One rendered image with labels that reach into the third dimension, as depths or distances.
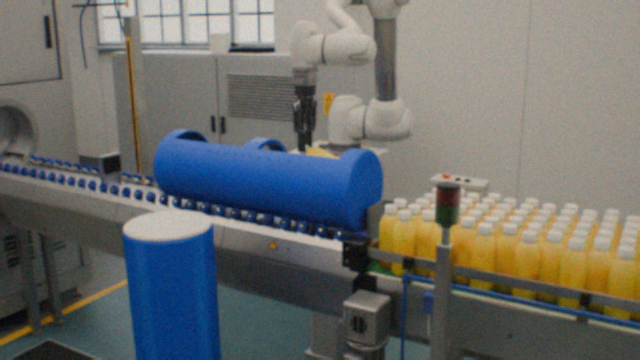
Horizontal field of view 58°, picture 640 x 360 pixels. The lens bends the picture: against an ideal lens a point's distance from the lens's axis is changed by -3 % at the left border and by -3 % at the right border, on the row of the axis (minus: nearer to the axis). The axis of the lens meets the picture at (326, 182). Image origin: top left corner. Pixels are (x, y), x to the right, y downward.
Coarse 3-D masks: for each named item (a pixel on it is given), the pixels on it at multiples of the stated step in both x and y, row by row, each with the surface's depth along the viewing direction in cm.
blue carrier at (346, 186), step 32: (160, 160) 231; (192, 160) 223; (224, 160) 216; (256, 160) 210; (288, 160) 204; (320, 160) 199; (352, 160) 194; (192, 192) 228; (224, 192) 218; (256, 192) 209; (288, 192) 202; (320, 192) 195; (352, 192) 194; (320, 224) 205; (352, 224) 197
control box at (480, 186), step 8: (440, 176) 220; (456, 176) 220; (432, 184) 216; (464, 184) 210; (472, 184) 209; (480, 184) 209; (488, 184) 213; (464, 192) 210; (472, 192) 209; (480, 192) 207; (488, 192) 215; (480, 200) 208
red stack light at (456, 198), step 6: (438, 192) 147; (444, 192) 146; (450, 192) 146; (456, 192) 146; (438, 198) 148; (444, 198) 146; (450, 198) 146; (456, 198) 146; (438, 204) 148; (444, 204) 147; (450, 204) 146; (456, 204) 147
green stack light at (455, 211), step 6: (438, 210) 148; (444, 210) 147; (450, 210) 147; (456, 210) 147; (438, 216) 149; (444, 216) 148; (450, 216) 147; (456, 216) 148; (438, 222) 149; (444, 222) 148; (450, 222) 148; (456, 222) 148
